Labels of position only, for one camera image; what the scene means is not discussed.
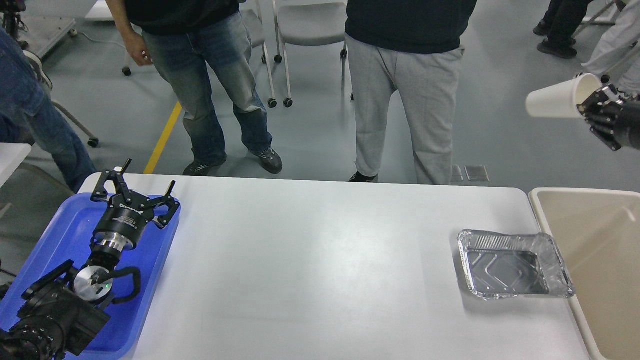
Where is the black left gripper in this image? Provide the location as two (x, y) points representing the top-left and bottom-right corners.
(90, 158), (182, 250)

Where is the person in black trousers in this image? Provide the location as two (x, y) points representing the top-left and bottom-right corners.
(533, 0), (591, 59)

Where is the grey chair on castors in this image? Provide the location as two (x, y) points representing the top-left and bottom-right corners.
(240, 0), (348, 109)

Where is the person in blue jeans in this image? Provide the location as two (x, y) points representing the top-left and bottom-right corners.
(106, 0), (283, 176)

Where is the grey metal cart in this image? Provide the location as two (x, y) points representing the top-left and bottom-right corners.
(0, 0), (77, 57)

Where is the white side table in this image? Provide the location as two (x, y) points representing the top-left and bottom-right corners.
(0, 142), (32, 187)

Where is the aluminium foil tray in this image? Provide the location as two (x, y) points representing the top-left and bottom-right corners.
(457, 228), (576, 301)

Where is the blue plastic tray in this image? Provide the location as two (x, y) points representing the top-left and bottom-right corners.
(0, 193), (180, 360)

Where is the person in white trousers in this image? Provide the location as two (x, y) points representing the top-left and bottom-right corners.
(574, 0), (640, 99)

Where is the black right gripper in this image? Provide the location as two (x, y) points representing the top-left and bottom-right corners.
(577, 85), (640, 151)

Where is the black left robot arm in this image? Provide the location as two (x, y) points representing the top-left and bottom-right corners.
(1, 165), (180, 360)

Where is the beige plastic bin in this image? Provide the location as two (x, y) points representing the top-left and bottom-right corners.
(529, 187), (640, 360)

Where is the white paper cup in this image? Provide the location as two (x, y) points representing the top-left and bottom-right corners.
(525, 73), (602, 119)

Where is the person in grey sweatpants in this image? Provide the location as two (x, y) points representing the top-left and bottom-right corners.
(345, 0), (477, 185)

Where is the person in jeans at left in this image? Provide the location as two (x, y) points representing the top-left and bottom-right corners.
(0, 29), (97, 193)

